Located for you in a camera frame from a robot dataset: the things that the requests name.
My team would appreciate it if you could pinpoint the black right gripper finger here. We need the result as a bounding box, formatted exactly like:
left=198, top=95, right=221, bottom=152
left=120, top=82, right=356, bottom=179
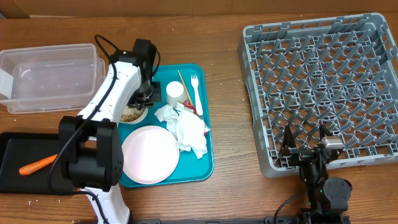
left=319, top=123, right=333, bottom=139
left=279, top=124, right=295, bottom=156

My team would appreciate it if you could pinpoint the white cup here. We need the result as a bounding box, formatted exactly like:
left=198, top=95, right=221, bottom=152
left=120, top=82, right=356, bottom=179
left=166, top=81, right=188, bottom=108

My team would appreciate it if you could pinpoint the light green bowl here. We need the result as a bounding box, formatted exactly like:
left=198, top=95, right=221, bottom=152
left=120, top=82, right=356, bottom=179
left=119, top=106, right=149, bottom=124

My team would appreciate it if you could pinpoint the red snack wrapper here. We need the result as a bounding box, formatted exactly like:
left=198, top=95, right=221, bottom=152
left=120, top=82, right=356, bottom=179
left=183, top=100, right=210, bottom=136

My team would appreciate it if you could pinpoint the white napkin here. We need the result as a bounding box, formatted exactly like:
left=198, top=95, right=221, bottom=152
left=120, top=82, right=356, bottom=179
left=154, top=103, right=208, bottom=159

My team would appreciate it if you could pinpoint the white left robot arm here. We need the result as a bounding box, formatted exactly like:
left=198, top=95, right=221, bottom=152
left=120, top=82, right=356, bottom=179
left=54, top=47, right=162, bottom=223

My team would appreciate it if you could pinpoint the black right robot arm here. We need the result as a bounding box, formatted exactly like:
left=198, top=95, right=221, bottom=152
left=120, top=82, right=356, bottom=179
left=273, top=124, right=353, bottom=224

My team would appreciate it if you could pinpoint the peanuts and rice waste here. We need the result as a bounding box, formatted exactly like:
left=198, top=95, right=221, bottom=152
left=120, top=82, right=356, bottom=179
left=120, top=106, right=145, bottom=123

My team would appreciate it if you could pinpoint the wooden chopstick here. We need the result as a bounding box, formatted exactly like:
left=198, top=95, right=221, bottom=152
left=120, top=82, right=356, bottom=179
left=177, top=70, right=193, bottom=105

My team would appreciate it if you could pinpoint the teal tray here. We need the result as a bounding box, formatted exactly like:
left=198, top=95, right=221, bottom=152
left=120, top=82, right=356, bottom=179
left=118, top=63, right=214, bottom=185

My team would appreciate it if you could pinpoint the white plastic fork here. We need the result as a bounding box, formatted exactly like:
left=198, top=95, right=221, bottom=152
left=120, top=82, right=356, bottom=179
left=191, top=75, right=203, bottom=116

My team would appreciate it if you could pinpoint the pink plate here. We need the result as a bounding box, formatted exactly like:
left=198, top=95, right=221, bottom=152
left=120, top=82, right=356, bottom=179
left=122, top=126, right=180, bottom=185

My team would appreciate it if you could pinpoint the grey dish rack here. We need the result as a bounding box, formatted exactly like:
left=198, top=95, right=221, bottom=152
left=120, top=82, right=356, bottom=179
left=238, top=13, right=397, bottom=178

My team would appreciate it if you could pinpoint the clear plastic bin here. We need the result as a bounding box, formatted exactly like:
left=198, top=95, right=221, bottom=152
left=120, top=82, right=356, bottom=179
left=1, top=44, right=105, bottom=114

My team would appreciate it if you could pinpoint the orange carrot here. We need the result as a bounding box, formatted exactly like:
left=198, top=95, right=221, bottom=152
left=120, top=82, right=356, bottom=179
left=19, top=154, right=57, bottom=175

